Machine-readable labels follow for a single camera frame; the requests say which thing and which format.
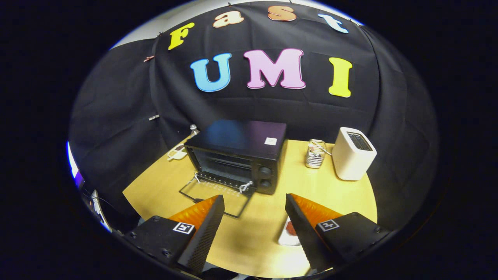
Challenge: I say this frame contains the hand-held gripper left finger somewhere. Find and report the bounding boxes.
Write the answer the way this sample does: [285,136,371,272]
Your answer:
[124,194,225,275]

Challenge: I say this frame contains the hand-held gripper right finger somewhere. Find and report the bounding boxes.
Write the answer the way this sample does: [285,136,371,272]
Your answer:
[285,193,391,273]

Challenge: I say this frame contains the black toaster oven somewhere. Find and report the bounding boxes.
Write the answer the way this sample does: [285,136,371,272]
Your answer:
[179,119,288,219]

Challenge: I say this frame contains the white toaster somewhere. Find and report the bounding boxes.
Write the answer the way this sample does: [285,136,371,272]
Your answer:
[332,127,377,181]

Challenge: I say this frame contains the white ribbed plate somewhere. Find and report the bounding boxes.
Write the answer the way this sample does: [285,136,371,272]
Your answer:
[278,218,301,246]

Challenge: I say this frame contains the white divided seasoning dish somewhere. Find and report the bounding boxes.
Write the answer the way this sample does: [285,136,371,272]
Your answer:
[167,144,188,161]

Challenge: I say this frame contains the wire basket with glass jar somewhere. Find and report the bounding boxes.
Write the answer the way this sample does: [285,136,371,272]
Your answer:
[305,139,327,169]

